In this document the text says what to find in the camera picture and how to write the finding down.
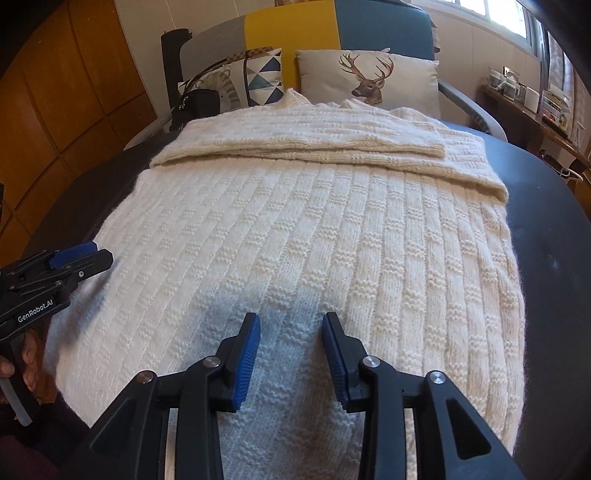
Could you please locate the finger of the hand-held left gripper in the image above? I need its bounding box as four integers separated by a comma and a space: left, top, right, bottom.
59, 248, 116, 281
47, 241, 99, 270

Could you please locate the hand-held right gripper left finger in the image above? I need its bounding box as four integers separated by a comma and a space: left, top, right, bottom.
64, 312, 262, 480

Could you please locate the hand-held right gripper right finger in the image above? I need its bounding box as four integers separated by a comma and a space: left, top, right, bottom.
321, 312, 516, 480

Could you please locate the white knit sweater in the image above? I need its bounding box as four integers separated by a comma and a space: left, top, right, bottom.
44, 89, 528, 480

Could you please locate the person's left hand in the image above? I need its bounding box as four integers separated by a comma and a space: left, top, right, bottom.
0, 330, 45, 394

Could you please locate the black handbag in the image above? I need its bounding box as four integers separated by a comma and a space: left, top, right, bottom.
170, 88, 223, 133

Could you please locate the geometric print cushion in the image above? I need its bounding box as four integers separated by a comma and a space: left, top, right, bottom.
178, 47, 284, 114

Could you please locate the deer print cushion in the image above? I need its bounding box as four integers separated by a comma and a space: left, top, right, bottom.
294, 46, 443, 117

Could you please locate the yellow blue grey armchair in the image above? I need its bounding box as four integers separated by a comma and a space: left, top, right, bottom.
124, 0, 509, 149

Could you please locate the wooden desk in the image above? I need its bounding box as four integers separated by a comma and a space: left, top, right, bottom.
481, 82, 591, 168

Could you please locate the window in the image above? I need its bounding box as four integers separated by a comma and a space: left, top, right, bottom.
428, 0, 551, 52

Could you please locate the black upright post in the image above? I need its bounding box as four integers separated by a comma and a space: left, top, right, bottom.
161, 29, 192, 110

